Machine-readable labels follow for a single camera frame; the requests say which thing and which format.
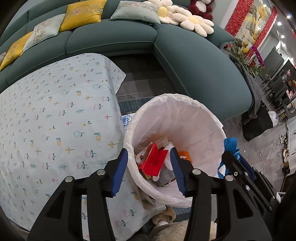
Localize white glove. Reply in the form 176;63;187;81
135;142;175;187

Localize red paper box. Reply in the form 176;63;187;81
138;143;168;177

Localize blue wrapper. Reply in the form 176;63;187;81
217;137;241;179

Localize grey drawstring pouch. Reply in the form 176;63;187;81
156;166;175;187

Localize white lined trash bin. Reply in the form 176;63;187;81
123;93;227;208

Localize black bag on floor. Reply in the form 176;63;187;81
241;101;273;142

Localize grey blanket on sofa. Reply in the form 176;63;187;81
229;55;262;119

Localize floral light blue tablecloth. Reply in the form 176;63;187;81
0;53;167;241

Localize fluffy cream rug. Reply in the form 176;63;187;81
150;207;189;241

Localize teal sectional sofa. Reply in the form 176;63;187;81
1;1;252;121

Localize potted flower plants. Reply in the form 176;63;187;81
223;38;264;77

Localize white flower pillow pair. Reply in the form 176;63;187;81
146;1;214;37

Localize light green cushion right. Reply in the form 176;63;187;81
110;1;161;24

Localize light green cushion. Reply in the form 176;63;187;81
110;1;161;24
23;14;66;52

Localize red white teddy bear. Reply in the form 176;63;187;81
188;0;214;21

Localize light green cushion left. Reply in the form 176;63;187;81
23;14;66;52

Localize yellow cushion left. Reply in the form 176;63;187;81
1;32;32;70

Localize yellow cushion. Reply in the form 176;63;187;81
59;0;107;32
1;32;32;70

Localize yellow cushion centre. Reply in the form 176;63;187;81
59;0;107;32

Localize red wall decoration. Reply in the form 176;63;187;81
225;0;248;37

